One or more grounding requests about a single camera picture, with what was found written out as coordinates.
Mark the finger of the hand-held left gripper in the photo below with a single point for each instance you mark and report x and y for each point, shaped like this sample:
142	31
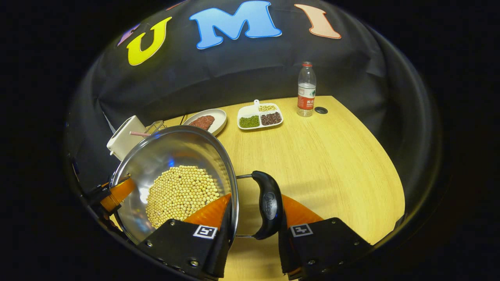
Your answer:
121	191

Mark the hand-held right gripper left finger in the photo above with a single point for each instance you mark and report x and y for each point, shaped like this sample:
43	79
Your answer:
223	253

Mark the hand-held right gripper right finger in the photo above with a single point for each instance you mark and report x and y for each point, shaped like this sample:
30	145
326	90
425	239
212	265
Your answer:
285	249

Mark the pile of soybeans in pot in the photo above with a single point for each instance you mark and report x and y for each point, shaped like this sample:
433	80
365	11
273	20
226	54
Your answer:
175	195

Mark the white toaster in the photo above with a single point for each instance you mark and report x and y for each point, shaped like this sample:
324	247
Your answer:
125	136

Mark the pink striped straw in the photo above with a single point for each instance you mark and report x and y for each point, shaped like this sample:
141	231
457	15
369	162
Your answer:
138	134

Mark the raw red meat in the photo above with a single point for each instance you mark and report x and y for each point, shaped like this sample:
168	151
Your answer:
203	121

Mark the white round plate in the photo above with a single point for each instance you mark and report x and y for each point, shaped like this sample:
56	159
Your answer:
219	117

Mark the dark red beans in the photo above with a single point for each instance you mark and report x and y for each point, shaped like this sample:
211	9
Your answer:
271	118

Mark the green mung beans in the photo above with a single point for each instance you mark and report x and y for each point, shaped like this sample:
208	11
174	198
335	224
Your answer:
249	121

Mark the small portion of yellow beans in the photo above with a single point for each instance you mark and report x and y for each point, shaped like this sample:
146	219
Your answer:
267	108

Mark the white divided dish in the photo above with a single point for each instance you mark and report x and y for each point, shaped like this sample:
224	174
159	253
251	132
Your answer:
248	111

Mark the black desk grommet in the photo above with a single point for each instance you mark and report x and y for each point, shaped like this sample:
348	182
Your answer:
321	110

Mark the plastic water bottle red label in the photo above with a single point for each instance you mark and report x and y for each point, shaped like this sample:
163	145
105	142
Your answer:
306	101

